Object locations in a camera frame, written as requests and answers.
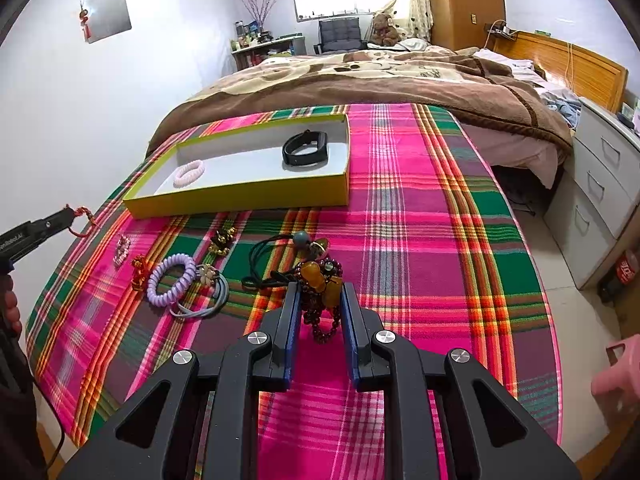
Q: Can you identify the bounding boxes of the black cord green bead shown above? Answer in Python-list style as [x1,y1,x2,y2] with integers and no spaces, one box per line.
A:
[242,230,331,293]

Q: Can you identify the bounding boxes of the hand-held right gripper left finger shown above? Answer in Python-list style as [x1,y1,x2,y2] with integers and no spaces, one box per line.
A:
[57,281,303,480]

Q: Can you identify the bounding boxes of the black wristband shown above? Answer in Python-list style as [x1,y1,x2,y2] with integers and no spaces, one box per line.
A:
[281,130,331,167]

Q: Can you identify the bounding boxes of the brown gold beaded clip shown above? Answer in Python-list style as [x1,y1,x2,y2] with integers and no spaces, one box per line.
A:
[207,227,238,258]

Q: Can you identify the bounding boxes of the grey wall panel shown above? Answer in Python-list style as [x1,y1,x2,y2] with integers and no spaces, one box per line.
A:
[82,0,132,45]

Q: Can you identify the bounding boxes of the wooden wardrobe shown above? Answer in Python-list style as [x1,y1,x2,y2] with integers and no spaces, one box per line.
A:
[422,0,506,53]

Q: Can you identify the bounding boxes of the crumpled clothes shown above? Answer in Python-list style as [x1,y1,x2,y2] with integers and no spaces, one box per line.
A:
[540,87,583,128]

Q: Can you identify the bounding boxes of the dark red amber bead bracelet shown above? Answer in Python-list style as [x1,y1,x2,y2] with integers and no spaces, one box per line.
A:
[292,255,346,345]

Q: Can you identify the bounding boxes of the grey flower hair ties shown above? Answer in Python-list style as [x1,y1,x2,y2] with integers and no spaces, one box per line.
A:
[170,265,230,320]

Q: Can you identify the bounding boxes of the plaid cloth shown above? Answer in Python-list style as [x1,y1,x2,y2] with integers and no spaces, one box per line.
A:
[25,102,563,480]

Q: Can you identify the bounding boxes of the purple flower branches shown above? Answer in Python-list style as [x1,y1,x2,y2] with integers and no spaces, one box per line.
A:
[241,0,283,33]

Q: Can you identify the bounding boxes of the cluttered shelf desk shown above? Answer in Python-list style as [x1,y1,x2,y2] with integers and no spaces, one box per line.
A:
[230,30,306,71]

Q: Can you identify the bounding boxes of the pink plastic stool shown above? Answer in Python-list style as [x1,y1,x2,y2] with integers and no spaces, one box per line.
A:
[591,335,640,413]

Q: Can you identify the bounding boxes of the yellow cardboard box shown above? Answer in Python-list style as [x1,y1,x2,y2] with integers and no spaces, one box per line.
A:
[122,114,352,219]

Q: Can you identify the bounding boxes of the red bottle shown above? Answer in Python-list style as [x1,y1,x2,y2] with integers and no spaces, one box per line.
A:
[612,255,640,286]

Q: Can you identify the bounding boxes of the white drawer cabinet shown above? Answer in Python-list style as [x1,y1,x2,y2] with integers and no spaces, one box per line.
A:
[542,96,640,291]

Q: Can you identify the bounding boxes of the red knotted cord charm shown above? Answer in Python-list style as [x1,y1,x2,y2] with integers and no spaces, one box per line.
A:
[65,203,98,238]

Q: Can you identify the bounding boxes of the bed with brown blanket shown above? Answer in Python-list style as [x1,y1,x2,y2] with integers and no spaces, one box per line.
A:
[145,46,573,161]

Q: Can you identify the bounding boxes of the red and gold ornament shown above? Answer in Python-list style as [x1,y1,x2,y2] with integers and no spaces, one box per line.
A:
[131,255,153,291]

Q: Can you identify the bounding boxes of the purple spiral hair tie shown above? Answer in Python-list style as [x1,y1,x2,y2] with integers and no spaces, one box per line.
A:
[146,254,197,308]

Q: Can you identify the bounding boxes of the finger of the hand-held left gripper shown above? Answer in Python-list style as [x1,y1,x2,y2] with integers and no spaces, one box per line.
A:
[42,204,77,235]

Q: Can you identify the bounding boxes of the pink bead bracelet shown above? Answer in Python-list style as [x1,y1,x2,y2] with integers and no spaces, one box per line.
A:
[173,159,206,188]

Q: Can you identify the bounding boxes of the person's left hand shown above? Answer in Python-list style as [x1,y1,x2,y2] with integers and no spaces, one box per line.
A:
[0,280,23,342]

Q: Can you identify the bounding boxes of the person's left forearm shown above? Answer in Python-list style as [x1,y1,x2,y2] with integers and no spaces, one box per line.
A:
[0,330,51,480]

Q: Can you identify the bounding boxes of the spotted curtain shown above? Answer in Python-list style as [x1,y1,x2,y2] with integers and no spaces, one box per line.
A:
[387,0,433,43]

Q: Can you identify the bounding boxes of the wooden headboard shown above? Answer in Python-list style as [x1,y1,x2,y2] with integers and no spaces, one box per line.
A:
[482,30,628,111]

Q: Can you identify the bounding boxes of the brown teddy bear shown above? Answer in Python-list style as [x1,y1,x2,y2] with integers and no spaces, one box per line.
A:
[369,12,401,47]

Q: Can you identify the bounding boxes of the orange cable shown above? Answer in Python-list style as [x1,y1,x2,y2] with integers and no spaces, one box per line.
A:
[562,37,576,98]

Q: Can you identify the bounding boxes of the red hanging wall ornament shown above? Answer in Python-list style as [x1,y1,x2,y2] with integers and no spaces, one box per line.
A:
[79,2,96,41]

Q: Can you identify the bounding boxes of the dark grey chair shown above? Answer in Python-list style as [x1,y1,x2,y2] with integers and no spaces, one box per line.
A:
[315,17,368,55]

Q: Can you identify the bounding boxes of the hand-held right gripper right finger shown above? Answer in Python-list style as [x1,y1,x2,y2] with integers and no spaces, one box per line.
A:
[340,282,583,480]

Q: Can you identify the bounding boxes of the black cable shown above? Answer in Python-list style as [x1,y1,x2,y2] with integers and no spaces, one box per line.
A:
[31,377,66,466]

